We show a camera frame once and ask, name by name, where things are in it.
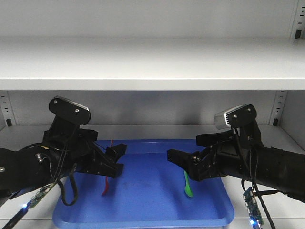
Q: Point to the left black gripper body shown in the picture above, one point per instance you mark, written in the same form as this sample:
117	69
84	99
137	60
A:
73	148

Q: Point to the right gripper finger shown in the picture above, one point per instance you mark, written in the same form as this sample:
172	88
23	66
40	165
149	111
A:
223	138
186	161

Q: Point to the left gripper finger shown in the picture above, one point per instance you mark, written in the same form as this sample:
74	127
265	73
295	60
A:
116	152
105	166

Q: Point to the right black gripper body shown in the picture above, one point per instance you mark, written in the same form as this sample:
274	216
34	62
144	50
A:
228	160

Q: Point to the red plastic spoon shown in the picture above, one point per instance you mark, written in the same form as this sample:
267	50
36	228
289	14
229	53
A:
106	188

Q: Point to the green plastic spoon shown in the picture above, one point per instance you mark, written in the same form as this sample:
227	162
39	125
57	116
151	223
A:
187	188

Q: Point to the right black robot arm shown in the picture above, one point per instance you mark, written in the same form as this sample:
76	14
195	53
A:
281	170

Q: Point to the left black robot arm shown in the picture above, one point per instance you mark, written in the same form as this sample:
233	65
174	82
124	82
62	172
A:
26	170

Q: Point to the grey cabinet shelf upper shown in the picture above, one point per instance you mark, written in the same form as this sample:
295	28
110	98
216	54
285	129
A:
151	64

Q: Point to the blue plastic tray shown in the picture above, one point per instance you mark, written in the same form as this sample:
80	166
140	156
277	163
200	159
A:
148	194

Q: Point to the left green circuit board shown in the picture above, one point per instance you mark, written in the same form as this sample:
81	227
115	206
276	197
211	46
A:
39	196

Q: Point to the green circuit board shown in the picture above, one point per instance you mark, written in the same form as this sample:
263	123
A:
255	216
39	196

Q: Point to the right green circuit board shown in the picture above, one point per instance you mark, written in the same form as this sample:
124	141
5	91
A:
255	216

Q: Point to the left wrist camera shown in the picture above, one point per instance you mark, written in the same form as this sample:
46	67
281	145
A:
69	110

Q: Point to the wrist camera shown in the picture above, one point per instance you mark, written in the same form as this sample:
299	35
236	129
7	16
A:
69	110
235	117

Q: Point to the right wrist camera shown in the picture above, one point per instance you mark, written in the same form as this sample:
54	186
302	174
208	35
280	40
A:
235	117

